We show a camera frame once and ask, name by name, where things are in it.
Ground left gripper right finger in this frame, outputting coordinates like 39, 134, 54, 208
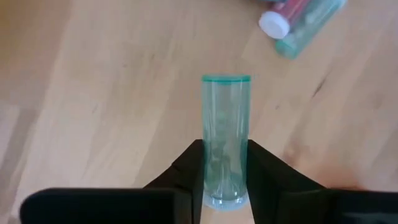
248, 139, 398, 224

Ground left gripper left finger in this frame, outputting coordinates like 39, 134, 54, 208
20, 139, 205, 224

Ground green transparent vial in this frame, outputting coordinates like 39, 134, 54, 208
274, 0, 348, 60
200, 73, 252, 213

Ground red vial with white cap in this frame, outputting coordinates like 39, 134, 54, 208
258, 0, 312, 40

